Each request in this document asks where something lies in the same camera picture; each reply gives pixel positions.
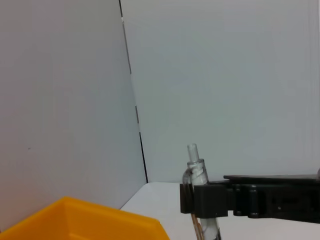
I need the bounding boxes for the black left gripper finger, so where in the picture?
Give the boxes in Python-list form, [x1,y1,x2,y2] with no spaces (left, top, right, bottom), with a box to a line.
[179,180,266,219]

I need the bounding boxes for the silver grey pen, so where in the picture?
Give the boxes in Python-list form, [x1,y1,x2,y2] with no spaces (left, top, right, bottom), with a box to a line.
[181,143,224,240]

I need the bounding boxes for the yellow plastic bin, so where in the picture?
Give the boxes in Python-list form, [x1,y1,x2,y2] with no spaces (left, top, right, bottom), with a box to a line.
[0,196,171,240]

